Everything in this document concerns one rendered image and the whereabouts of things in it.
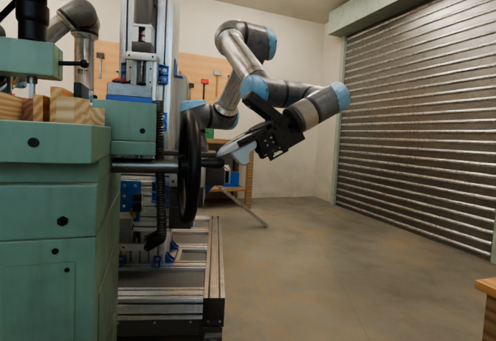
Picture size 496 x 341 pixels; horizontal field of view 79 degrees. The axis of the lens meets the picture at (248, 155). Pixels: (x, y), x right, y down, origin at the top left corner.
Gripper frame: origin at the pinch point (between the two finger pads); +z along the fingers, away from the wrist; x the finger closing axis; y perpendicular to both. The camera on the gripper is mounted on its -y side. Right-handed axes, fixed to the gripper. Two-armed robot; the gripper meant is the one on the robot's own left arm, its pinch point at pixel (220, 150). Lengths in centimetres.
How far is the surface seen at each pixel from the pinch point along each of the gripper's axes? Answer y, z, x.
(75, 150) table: -13.0, 22.3, -17.1
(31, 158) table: -14.6, 27.8, -17.1
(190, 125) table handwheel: -8.0, 3.4, 0.3
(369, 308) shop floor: 124, -44, 61
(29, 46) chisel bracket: -36.7, 24.5, 6.7
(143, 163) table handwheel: -4.7, 16.6, 8.6
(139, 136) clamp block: -10.7, 14.2, 5.9
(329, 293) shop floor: 118, -33, 80
